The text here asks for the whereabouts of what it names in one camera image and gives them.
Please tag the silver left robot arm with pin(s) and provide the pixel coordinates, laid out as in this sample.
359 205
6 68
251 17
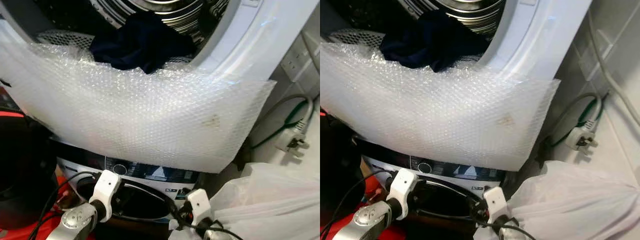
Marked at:
372 220
75 222

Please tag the white wall socket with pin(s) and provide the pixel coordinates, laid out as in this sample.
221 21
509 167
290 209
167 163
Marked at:
294 61
592 50

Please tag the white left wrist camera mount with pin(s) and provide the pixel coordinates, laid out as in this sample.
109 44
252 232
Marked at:
106 187
402 185

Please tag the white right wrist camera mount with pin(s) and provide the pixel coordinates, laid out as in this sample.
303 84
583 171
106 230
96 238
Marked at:
496 202
200 205

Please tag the clear bubble wrap sheet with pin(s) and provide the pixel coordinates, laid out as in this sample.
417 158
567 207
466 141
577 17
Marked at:
440 120
140 120

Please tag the white plastic bag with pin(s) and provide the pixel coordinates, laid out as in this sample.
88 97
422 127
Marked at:
575 205
270 205

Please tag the white lower washing machine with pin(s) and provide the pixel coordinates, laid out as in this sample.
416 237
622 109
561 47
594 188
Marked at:
450 170
150 172

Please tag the white upper washing machine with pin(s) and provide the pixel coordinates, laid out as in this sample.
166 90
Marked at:
545 35
260 35

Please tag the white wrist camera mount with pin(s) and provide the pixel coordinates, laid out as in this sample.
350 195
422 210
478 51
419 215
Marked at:
106 187
200 205
402 185
496 202

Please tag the white washing machine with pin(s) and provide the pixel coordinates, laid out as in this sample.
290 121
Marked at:
150 172
450 170
260 35
545 35

